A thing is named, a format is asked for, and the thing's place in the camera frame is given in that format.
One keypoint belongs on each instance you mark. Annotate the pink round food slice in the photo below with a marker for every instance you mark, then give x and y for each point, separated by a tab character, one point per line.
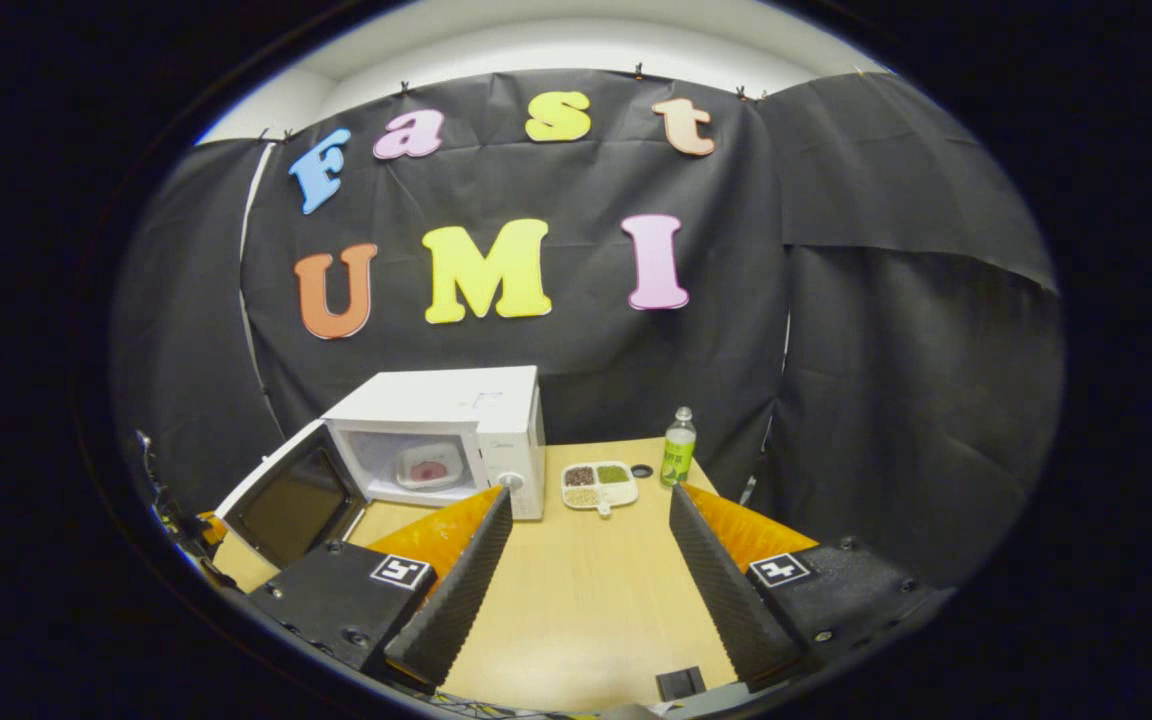
428	471

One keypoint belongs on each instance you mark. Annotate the small black box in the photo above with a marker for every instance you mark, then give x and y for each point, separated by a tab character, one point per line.
680	684

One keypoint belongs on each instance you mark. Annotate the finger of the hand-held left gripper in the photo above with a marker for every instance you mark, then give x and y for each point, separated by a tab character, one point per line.
210	527

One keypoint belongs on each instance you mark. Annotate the white square plate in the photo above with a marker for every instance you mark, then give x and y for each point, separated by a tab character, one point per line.
414	452

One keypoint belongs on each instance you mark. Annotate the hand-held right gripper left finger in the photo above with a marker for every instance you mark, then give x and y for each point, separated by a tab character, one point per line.
456	600

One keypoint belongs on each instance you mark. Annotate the white microwave oven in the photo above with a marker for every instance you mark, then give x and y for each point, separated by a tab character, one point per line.
456	395

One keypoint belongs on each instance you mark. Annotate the white divided dish of beans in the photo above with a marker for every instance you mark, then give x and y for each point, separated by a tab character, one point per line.
596	485

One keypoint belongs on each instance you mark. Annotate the green drink bottle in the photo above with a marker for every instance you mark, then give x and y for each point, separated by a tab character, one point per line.
679	455

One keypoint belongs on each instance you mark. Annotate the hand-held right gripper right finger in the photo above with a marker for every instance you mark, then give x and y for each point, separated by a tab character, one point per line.
726	600

